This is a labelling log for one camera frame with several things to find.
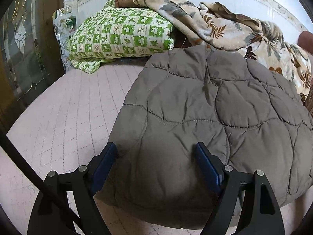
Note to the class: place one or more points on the green white patterned pillow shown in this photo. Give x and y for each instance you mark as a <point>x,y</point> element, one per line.
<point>113,33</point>

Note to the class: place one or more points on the grey quilted puffer jacket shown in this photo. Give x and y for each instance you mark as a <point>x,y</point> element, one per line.
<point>247,115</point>

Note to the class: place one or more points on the leaf print fleece blanket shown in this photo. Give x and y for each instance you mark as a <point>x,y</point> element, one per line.
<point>213,25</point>

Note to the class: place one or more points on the pink quilted bed cover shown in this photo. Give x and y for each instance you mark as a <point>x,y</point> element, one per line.
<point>65,127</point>

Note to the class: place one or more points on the brown wooden glass wardrobe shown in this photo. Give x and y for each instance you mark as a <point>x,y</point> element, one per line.
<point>30,56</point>

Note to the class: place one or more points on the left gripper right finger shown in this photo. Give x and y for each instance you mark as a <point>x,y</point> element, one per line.
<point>210,167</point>

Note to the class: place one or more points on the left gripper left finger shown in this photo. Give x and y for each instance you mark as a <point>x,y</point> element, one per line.
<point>100,166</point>

